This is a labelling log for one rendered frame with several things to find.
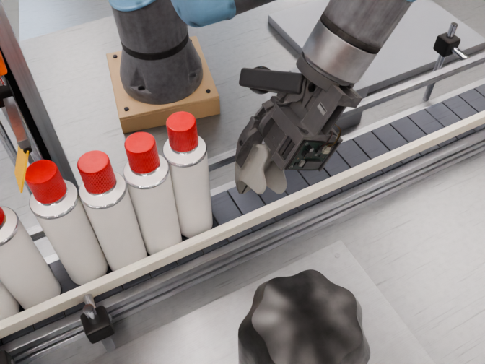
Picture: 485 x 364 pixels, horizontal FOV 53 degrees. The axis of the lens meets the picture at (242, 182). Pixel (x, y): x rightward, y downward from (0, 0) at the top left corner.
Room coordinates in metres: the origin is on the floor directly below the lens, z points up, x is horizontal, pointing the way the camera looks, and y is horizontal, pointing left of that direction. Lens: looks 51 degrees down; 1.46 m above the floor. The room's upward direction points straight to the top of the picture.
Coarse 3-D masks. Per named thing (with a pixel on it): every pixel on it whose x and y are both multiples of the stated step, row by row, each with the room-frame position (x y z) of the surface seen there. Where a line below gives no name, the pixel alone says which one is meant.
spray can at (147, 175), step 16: (128, 144) 0.35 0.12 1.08; (144, 144) 0.35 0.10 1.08; (128, 160) 0.35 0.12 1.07; (144, 160) 0.34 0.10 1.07; (160, 160) 0.36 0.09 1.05; (128, 176) 0.34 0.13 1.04; (144, 176) 0.34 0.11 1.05; (160, 176) 0.34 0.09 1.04; (128, 192) 0.35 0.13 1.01; (144, 192) 0.33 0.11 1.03; (160, 192) 0.34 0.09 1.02; (144, 208) 0.33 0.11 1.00; (160, 208) 0.34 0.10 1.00; (144, 224) 0.33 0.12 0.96; (160, 224) 0.33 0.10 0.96; (176, 224) 0.35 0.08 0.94; (144, 240) 0.34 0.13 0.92; (160, 240) 0.33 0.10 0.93; (176, 240) 0.34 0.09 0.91
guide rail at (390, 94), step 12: (468, 60) 0.66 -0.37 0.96; (480, 60) 0.66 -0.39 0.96; (432, 72) 0.63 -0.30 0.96; (444, 72) 0.63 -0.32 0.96; (456, 72) 0.64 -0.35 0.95; (408, 84) 0.60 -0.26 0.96; (420, 84) 0.60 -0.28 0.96; (372, 96) 0.57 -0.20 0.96; (384, 96) 0.57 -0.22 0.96; (396, 96) 0.58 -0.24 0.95; (348, 108) 0.54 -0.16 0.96; (360, 108) 0.55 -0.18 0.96; (216, 156) 0.45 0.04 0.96; (228, 156) 0.45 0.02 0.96; (216, 168) 0.44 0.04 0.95; (36, 228) 0.33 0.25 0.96
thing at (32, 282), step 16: (0, 208) 0.29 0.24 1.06; (0, 224) 0.27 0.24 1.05; (16, 224) 0.28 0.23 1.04; (0, 240) 0.26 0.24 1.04; (16, 240) 0.27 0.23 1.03; (32, 240) 0.29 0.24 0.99; (0, 256) 0.26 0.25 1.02; (16, 256) 0.26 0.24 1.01; (32, 256) 0.28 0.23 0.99; (0, 272) 0.26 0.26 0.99; (16, 272) 0.26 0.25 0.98; (32, 272) 0.27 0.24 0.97; (48, 272) 0.28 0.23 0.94; (16, 288) 0.26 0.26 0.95; (32, 288) 0.26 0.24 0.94; (48, 288) 0.27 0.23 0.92; (32, 304) 0.26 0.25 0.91
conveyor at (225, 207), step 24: (456, 96) 0.66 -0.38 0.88; (480, 96) 0.66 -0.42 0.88; (408, 120) 0.60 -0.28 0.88; (432, 120) 0.60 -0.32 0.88; (456, 120) 0.60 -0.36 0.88; (360, 144) 0.55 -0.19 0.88; (384, 144) 0.55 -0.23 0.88; (336, 168) 0.50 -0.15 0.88; (384, 168) 0.50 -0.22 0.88; (264, 192) 0.45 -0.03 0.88; (288, 192) 0.45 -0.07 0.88; (336, 192) 0.45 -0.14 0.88; (216, 216) 0.40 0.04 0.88; (240, 216) 0.40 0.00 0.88; (288, 216) 0.41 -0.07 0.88; (168, 264) 0.33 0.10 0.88; (72, 288) 0.29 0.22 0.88; (120, 288) 0.29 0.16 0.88; (72, 312) 0.26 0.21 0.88
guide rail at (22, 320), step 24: (480, 120) 0.57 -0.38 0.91; (408, 144) 0.51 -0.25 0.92; (432, 144) 0.53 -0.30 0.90; (360, 168) 0.47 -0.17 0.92; (312, 192) 0.42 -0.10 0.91; (264, 216) 0.38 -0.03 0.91; (192, 240) 0.34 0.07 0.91; (216, 240) 0.35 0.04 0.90; (144, 264) 0.31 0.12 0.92; (96, 288) 0.27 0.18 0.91; (24, 312) 0.24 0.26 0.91; (48, 312) 0.25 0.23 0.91; (0, 336) 0.22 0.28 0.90
